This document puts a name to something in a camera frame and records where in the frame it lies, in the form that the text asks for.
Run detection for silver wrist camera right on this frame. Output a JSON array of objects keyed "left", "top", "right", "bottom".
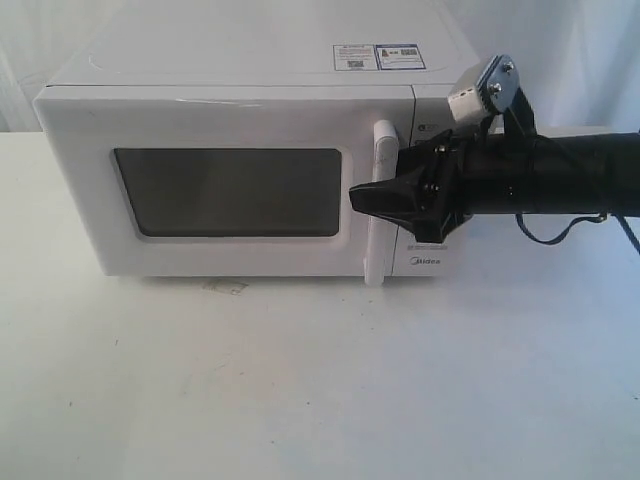
[{"left": 447, "top": 54, "right": 520, "bottom": 126}]

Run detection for white microwave oven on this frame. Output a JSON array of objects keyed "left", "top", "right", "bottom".
[{"left": 35, "top": 86, "right": 415, "bottom": 285}]

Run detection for blue white label sticker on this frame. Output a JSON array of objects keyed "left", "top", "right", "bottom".
[{"left": 333, "top": 44, "right": 426, "bottom": 71}]

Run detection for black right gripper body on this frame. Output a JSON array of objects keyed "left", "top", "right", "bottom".
[{"left": 395, "top": 130, "right": 477, "bottom": 244}]

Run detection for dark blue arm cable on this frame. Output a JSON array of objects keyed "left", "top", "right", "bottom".
[{"left": 514, "top": 212, "right": 640, "bottom": 261}]

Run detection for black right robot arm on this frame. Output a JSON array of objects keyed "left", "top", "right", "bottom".
[{"left": 349, "top": 131, "right": 639, "bottom": 244}]

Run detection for white microwave oven body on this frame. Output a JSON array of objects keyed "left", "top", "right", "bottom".
[{"left": 37, "top": 1, "right": 478, "bottom": 280}]

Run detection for clear tape patch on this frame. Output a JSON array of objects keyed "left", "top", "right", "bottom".
[{"left": 203, "top": 279, "right": 248, "bottom": 296}]

